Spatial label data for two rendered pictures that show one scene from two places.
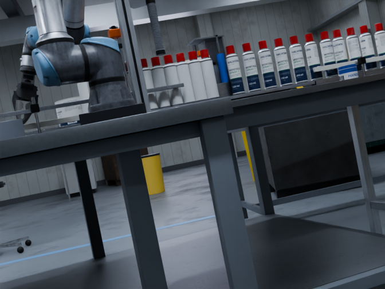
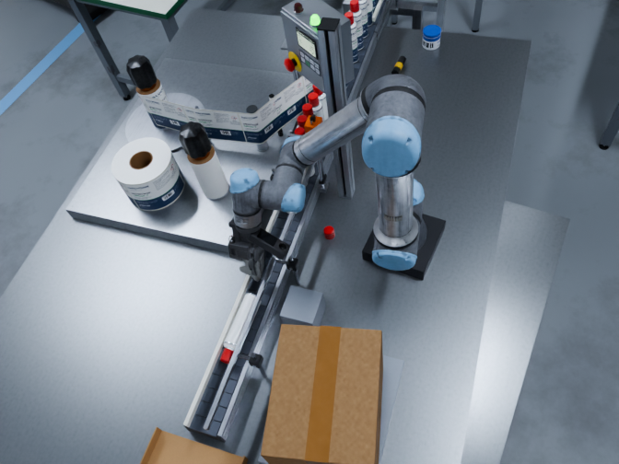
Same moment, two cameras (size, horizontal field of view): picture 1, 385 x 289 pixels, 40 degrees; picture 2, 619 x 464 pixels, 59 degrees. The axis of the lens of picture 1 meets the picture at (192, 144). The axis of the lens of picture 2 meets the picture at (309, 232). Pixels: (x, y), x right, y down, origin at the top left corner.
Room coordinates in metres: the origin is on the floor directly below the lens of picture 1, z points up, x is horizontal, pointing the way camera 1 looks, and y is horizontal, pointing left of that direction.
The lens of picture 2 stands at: (1.25, 1.04, 2.32)
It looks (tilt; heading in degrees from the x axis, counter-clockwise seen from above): 56 degrees down; 316
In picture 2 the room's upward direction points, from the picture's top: 13 degrees counter-clockwise
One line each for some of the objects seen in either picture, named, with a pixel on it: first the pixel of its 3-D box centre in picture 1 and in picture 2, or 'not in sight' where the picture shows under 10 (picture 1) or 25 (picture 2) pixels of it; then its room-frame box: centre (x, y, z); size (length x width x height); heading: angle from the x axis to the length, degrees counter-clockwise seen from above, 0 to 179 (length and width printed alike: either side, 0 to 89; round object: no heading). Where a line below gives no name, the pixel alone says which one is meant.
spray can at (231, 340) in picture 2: not in sight; (239, 328); (1.92, 0.75, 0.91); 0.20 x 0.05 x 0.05; 106
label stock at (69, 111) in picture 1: (79, 114); (148, 174); (2.52, 0.49, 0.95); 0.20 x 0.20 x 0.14
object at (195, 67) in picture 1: (196, 76); not in sight; (2.17, -0.07, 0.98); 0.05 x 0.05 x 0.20
